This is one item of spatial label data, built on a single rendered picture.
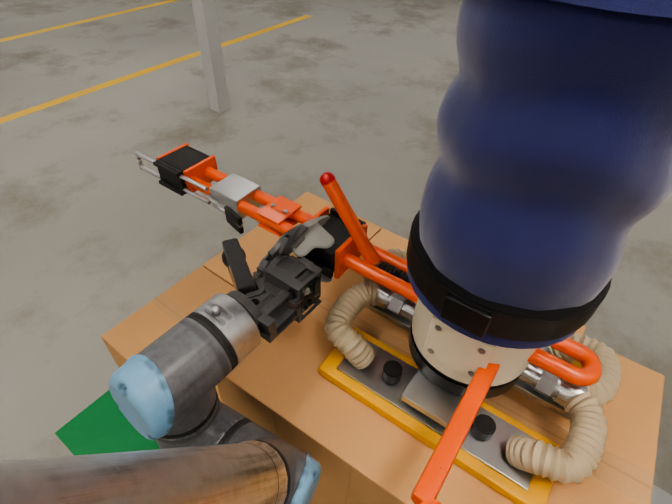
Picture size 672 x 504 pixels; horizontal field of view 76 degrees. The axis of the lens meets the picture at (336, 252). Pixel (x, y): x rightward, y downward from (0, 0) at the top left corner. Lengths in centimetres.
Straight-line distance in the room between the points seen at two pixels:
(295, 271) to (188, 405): 22
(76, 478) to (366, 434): 43
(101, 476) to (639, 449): 67
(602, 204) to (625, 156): 5
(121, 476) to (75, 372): 188
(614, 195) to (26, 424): 206
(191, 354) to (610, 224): 44
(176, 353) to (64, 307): 196
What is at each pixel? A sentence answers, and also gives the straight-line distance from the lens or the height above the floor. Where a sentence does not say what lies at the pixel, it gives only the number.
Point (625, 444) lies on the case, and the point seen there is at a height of 107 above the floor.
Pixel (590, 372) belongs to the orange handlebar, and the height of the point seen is 121.
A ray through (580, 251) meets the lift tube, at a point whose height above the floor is 141.
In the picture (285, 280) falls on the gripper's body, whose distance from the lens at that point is 58.
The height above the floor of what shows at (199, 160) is 122.
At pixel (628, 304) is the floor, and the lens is 269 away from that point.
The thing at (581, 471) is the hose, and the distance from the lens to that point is 63.
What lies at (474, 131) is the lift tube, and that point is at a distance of 38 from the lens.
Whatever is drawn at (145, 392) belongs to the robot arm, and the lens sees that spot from 51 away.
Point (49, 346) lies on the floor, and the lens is 234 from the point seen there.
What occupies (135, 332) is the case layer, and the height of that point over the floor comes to 54.
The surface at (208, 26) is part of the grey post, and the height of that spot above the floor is 67.
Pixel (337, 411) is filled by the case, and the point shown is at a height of 107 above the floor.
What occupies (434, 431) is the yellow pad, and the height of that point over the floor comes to 109.
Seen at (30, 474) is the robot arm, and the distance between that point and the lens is 28.
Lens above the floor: 166
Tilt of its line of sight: 43 degrees down
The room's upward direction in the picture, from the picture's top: 3 degrees clockwise
